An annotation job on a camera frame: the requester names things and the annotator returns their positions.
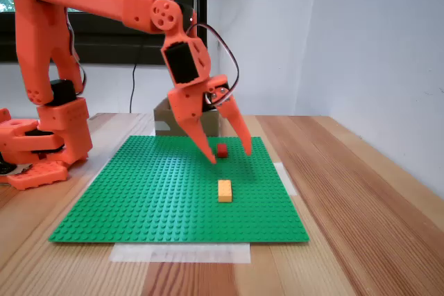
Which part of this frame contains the yellow lego block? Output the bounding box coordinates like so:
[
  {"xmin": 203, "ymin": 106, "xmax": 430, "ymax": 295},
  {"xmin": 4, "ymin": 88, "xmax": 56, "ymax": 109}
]
[{"xmin": 217, "ymin": 180, "xmax": 233, "ymax": 203}]

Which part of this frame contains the cardboard box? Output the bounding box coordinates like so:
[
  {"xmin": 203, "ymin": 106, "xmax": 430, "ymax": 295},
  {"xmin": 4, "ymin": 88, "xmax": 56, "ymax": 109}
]
[{"xmin": 153, "ymin": 96, "xmax": 221, "ymax": 137}]

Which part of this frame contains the green lego baseplate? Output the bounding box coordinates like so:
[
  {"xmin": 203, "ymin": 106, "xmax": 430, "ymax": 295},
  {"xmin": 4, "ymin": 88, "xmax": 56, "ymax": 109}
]
[{"xmin": 47, "ymin": 135, "xmax": 310, "ymax": 244}]

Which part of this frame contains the short white tape strip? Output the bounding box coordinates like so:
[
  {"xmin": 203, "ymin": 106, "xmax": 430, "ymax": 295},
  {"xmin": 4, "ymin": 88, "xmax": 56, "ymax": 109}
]
[
  {"xmin": 272, "ymin": 162, "xmax": 298, "ymax": 196},
  {"xmin": 83, "ymin": 157, "xmax": 112, "ymax": 189}
]

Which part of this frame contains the black framed window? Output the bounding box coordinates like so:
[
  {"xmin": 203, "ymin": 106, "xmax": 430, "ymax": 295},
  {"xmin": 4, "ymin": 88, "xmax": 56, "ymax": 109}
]
[{"xmin": 0, "ymin": 0, "xmax": 209, "ymax": 67}]

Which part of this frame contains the wide white tape strip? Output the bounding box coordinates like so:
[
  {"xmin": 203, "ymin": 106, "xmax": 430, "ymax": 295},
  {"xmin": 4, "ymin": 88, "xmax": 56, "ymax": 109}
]
[{"xmin": 109, "ymin": 242, "xmax": 251, "ymax": 264}]

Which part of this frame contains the black table clamp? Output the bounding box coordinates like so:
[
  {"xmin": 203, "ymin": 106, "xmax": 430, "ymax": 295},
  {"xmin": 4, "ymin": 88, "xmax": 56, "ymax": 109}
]
[{"xmin": 0, "ymin": 153, "xmax": 25, "ymax": 177}]

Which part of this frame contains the gripper servo wire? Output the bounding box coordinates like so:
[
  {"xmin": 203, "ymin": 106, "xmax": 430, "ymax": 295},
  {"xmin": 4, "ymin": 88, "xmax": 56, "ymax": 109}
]
[{"xmin": 187, "ymin": 24, "xmax": 241, "ymax": 103}]

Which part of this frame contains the black power cable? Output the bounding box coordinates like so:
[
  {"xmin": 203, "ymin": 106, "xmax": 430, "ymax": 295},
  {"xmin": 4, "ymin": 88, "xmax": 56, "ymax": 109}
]
[{"xmin": 129, "ymin": 0, "xmax": 161, "ymax": 114}]

